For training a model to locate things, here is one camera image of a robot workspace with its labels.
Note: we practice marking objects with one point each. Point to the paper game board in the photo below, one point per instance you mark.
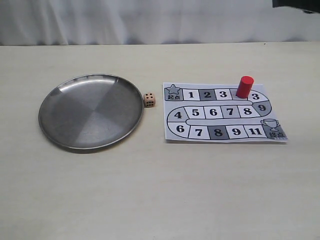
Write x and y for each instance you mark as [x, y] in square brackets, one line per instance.
[213, 113]

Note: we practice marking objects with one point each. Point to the white backdrop curtain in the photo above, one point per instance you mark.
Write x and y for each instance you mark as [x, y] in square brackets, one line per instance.
[121, 22]

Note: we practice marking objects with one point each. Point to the red cylinder game piece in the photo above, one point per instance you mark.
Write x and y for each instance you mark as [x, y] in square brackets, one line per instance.
[244, 87]

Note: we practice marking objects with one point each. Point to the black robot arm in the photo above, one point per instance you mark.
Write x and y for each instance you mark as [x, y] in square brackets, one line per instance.
[307, 6]

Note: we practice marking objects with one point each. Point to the wooden die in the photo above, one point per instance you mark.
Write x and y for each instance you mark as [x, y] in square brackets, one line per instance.
[149, 100]

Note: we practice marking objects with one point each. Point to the round steel plate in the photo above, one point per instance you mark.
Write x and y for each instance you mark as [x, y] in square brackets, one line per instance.
[91, 112]

